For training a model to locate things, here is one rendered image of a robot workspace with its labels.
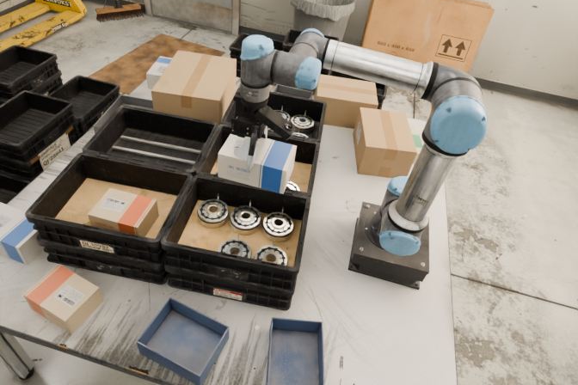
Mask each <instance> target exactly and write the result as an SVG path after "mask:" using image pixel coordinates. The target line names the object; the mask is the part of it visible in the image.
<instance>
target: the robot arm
mask: <svg viewBox="0 0 578 385"><path fill-rule="evenodd" d="M240 59H241V80H240V90H238V91H237V93H236V94H235V95H234V101H235V102H236V111H235V112H234V113H233V116H232V118H231V134H232V135H236V136H238V137H240V138H245V137H249V138H246V139H245V140H244V142H243V146H242V147H238V148H235V149H234V155H235V156H237V157H239V158H241V159H243V160H244V161H246V162H247V172H249V171H250V170H251V169H252V168H253V166H254V161H255V153H256V150H257V146H258V142H257V141H258V138H259V139H260V138H267V128H268V127H269V128H270V129H271V130H273V131H274V132H275V133H277V134H278V135H279V136H281V137H282V138H284V139H285V140H288V139H289V138H290V137H291V136H292V134H293V133H294V131H295V126H294V125H293V124H291V123H290V122H289V121H287V120H286V119H284V118H283V117H282V116H281V115H279V114H278V113H276V112H275V111H274V110H273V109H272V108H271V107H269V106H268V105H267V101H268V97H269V90H270V81H272V82H275V83H282V84H285V85H290V86H293V87H297V88H298V89H315V88H316V86H317V84H318V80H319V77H320V74H321V69H322V68H324V69H328V70H333V71H337V72H340V73H343V74H347V75H350V76H356V77H358V78H362V79H366V80H368V81H372V82H376V83H381V84H384V85H387V86H391V87H394V88H397V89H403V90H406V91H409V92H413V93H416V95H417V97H418V98H420V99H423V100H426V101H429V102H430V103H431V113H430V115H429V118H428V120H427V123H426V125H425V127H424V129H423V132H422V134H421V138H422V141H423V142H424V144H423V146H422V149H421V152H420V154H419V155H418V157H417V160H416V162H415V165H414V167H413V169H412V171H411V173H410V175H409V177H407V176H397V177H394V178H392V179H391V180H390V182H389V184H388V185H387V189H386V192H385V195H384V199H383V202H382V204H381V207H380V209H379V210H378V212H377V213H376V214H375V215H374V216H373V217H372V220H371V222H370V231H371V233H372V235H373V237H374V238H375V239H376V240H377V241H379V243H380V245H381V247H382V248H384V250H386V251H387V252H389V253H391V254H395V255H401V256H406V255H411V254H415V253H416V252H418V250H419V249H420V245H421V234H422V232H423V230H424V229H425V228H426V226H427V223H428V216H427V212H428V210H429V208H430V206H431V205H432V203H433V201H434V199H435V197H436V196H437V194H438V192H439V190H440V188H441V187H442V185H443V183H444V181H445V179H446V177H447V175H448V174H449V172H450V170H451V169H452V166H453V164H454V163H455V161H456V160H457V158H458V157H461V156H465V155H466V154H467V153H468V151H469V150H473V149H475V148H476V147H477V146H478V145H479V144H480V143H481V142H482V141H483V139H484V138H485V135H486V133H487V129H488V115H487V112H486V109H485V106H484V101H483V92H482V88H481V86H480V84H479V83H478V81H477V80H476V79H475V78H474V77H473V76H471V75H469V74H468V73H466V72H464V71H462V70H459V69H456V68H453V67H451V66H448V65H445V64H439V63H436V62H432V61H431V62H429V63H427V64H423V63H419V62H416V61H412V60H408V59H406V58H399V57H396V56H392V55H390V54H386V53H382V52H376V51H373V50H370V49H366V48H363V47H359V46H354V45H350V44H347V43H343V42H340V41H337V40H331V39H327V38H324V36H323V34H322V33H321V32H320V31H319V30H317V29H315V28H308V29H305V30H304V31H303V32H302V33H301V34H300V35H299V36H298V37H297V38H296V40H295V42H294V44H293V46H292V48H291V50H290V51H289V52H283V51H278V50H275V49H274V43H273V41H272V40H271V39H269V38H267V37H266V36H263V35H250V36H248V37H246V38H245V39H244V40H243V43H242V54H241V56H240ZM235 115H236V116H235ZM232 124H233V130H232Z"/></svg>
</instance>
